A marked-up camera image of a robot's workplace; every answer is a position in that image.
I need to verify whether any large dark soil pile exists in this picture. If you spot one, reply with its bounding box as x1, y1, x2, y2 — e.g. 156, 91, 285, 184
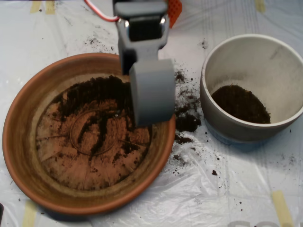
56, 75, 152, 158

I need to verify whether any scattered spilled dark soil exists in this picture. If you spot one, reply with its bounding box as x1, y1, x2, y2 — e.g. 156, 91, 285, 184
174, 70, 204, 145

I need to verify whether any terracotta clay dish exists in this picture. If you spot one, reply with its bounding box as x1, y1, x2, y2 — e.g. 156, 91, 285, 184
2, 52, 177, 216

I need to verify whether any small dark soil pile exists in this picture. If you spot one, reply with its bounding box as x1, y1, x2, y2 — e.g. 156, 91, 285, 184
211, 85, 271, 124

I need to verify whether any beige masking tape strip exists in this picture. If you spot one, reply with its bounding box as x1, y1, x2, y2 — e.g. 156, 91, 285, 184
30, 1, 42, 14
271, 191, 295, 227
21, 200, 38, 227
45, 0, 56, 15
254, 0, 266, 13

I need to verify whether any white ceramic pot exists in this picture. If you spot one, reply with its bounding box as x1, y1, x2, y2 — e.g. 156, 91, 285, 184
200, 34, 303, 144

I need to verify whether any clear plastic sheet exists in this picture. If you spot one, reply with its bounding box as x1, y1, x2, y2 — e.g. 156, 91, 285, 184
0, 0, 303, 227

